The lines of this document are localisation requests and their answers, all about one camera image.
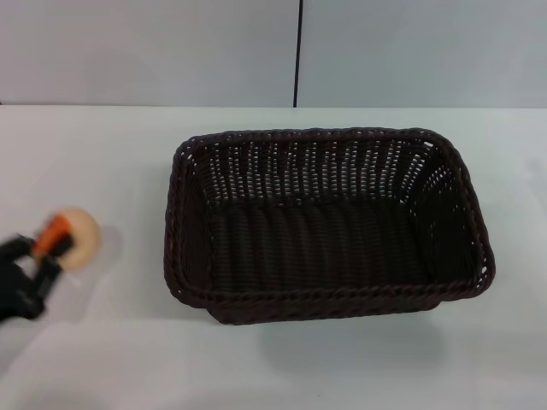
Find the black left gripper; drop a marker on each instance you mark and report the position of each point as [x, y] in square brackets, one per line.
[17, 290]

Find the round bread with red jam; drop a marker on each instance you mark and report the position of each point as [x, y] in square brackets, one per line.
[83, 243]

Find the dark brown woven basket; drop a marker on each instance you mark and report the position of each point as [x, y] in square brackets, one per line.
[329, 230]

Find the black vertical wall strip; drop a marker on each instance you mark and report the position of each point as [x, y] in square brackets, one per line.
[298, 51]

